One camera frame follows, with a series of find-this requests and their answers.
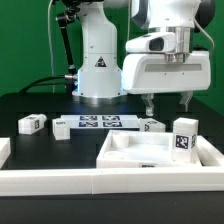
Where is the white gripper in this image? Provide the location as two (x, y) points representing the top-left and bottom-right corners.
(122, 32), (211, 117)

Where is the white square tabletop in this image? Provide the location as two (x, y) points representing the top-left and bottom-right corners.
(96, 130), (201, 168)

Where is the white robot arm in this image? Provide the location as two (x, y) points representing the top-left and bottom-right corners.
(54, 0), (215, 116)

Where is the white right fence wall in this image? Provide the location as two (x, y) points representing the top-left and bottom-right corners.
(197, 136), (224, 167)

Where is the white fence wall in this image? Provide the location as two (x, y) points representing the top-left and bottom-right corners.
(197, 136), (224, 167)
(0, 138), (11, 169)
(0, 167), (224, 196)

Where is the white marker base plate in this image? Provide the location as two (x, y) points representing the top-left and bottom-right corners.
(61, 115), (139, 129)

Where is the black cable bundle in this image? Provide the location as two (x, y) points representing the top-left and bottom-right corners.
(19, 75), (78, 94)

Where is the white thin cable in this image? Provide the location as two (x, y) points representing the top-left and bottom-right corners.
(47, 0), (56, 94)

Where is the white front fence wall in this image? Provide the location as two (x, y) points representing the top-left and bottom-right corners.
(0, 167), (224, 196)

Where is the white left fence wall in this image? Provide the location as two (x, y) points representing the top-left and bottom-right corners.
(0, 138), (11, 169)

